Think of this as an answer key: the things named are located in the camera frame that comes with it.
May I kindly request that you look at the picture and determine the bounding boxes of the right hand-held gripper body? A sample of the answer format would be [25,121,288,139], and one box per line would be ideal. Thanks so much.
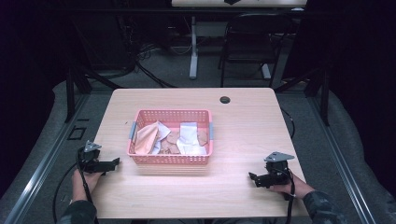
[262,150,296,189]

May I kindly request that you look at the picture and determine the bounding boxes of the person's right hand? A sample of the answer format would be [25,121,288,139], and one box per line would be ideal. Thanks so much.
[268,173,316,201]

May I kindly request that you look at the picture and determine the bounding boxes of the pink plastic basket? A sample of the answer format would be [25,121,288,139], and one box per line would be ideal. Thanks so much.
[126,108,215,166]

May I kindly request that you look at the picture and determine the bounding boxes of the person's left hand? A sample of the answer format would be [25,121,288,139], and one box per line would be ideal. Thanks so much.
[71,168,105,203]

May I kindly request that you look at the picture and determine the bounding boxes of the black folding chair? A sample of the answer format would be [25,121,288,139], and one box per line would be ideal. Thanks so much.
[217,12,295,89]

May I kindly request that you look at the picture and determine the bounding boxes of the thin black cable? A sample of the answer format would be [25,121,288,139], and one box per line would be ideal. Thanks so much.
[280,106,296,140]

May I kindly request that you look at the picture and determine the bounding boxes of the black metal stand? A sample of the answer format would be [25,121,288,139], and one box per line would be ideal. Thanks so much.
[63,27,94,123]
[274,66,332,127]

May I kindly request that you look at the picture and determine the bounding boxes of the white background desk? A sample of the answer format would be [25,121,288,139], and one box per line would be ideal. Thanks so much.
[170,0,308,80]

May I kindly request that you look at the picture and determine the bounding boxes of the aluminium rail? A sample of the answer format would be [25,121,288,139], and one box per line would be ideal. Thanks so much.
[306,94,378,224]
[2,92,92,224]

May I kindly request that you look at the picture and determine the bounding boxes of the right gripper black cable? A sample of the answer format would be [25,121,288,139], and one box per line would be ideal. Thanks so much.
[283,167,297,224]

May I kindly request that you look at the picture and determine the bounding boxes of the peach cloth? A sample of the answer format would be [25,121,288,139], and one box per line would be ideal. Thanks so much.
[134,120,161,156]

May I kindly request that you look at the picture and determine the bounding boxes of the white paper sheet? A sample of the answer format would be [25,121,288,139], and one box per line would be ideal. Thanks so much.
[176,121,208,156]

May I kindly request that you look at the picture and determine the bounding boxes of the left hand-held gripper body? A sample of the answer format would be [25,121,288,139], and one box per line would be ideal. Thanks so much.
[77,139,108,175]

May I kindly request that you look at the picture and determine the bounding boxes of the black floor cables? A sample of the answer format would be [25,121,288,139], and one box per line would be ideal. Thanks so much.
[92,40,178,90]

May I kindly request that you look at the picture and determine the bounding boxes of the white crumpled paper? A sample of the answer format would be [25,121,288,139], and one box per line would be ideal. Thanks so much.
[150,120,172,156]

